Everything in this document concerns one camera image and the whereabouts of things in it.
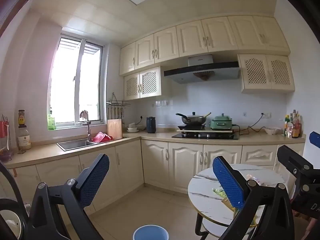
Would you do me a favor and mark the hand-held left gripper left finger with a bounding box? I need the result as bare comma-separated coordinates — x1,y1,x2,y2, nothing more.
25,153,110,240

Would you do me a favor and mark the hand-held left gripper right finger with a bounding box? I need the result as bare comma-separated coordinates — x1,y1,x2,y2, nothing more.
212,155,296,240

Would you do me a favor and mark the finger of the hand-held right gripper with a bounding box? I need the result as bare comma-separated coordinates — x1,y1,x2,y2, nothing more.
309,131,320,148
277,144,314,180

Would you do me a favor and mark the green snack wrapper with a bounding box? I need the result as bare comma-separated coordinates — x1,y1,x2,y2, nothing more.
212,187,229,200

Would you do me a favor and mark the blue plastic bucket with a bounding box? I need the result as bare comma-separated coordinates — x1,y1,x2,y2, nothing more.
132,225,168,240

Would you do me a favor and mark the round white marble table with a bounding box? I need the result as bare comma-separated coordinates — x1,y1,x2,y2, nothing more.
187,164,284,240

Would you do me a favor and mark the cluster of condiment bottles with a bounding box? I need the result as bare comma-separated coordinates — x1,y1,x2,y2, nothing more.
284,110,303,138

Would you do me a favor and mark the steel kitchen sink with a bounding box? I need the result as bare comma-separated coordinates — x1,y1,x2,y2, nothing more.
57,139,95,152

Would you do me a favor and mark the red plastic basket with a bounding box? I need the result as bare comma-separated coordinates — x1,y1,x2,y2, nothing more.
91,132,113,142

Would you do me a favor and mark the cream base cabinet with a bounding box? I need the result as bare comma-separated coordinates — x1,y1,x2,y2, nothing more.
0,139,306,220

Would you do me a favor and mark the steel sink faucet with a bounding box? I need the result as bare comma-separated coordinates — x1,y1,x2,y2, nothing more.
80,110,92,142

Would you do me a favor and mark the black gas stove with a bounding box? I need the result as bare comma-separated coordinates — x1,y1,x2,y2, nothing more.
172,131,240,140

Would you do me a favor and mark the wooden cutting board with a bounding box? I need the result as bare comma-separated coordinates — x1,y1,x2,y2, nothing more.
107,119,122,139

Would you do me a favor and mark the light wooden board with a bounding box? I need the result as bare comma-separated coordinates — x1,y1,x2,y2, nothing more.
177,127,235,132

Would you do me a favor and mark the green electric cooker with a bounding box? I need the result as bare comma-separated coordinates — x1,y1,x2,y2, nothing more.
210,113,234,130

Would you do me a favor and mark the green detergent bottle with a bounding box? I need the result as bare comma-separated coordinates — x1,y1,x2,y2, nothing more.
47,114,57,130

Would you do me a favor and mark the steel wok with lid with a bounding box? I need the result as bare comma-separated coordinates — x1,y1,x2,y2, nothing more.
175,112,212,126

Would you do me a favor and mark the dark electric kettle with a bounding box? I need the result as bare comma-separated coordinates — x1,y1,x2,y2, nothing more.
146,116,157,133

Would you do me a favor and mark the clear glass jar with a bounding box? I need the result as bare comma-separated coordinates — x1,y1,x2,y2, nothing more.
17,127,32,151

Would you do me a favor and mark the cream lattice door cabinet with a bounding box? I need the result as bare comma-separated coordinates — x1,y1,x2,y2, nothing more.
124,66,162,100
237,54,295,94

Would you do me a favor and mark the dark yellow label sauce bottle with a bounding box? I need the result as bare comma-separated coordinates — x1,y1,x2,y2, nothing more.
18,109,27,128

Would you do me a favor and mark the sliding window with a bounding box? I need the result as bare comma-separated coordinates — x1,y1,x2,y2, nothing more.
47,34,104,130

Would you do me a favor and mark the black grey range hood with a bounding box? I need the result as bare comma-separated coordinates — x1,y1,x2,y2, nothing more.
164,54,240,84

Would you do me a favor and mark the black power cable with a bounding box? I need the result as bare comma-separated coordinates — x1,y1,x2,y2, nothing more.
232,115,267,137

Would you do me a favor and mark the wall utensil rack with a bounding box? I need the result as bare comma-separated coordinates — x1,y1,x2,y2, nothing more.
106,92,131,119

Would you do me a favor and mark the cream upper wall cabinet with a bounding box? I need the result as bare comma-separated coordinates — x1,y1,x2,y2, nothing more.
119,16,290,76

